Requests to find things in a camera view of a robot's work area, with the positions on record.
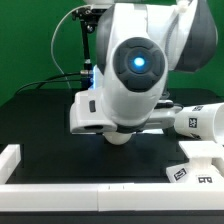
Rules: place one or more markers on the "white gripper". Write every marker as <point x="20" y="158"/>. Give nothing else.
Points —
<point x="87" y="116"/>

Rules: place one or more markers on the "white lamp bulb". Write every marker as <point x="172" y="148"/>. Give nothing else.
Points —
<point x="116" y="138"/>

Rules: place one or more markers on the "white lamp base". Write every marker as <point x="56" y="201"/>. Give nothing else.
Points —
<point x="200" y="168"/>

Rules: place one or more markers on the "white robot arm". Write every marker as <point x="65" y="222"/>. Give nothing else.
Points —
<point x="137" y="46"/>

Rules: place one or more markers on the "white lamp shade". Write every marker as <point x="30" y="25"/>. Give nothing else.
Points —
<point x="204" y="122"/>

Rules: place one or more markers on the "white marker sheet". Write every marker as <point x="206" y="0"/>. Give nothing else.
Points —
<point x="151" y="131"/>

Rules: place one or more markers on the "black camera on stand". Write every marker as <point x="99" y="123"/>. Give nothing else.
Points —
<point x="88" y="21"/>

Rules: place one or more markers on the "white table fence frame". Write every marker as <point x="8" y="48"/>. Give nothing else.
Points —
<point x="103" y="197"/>

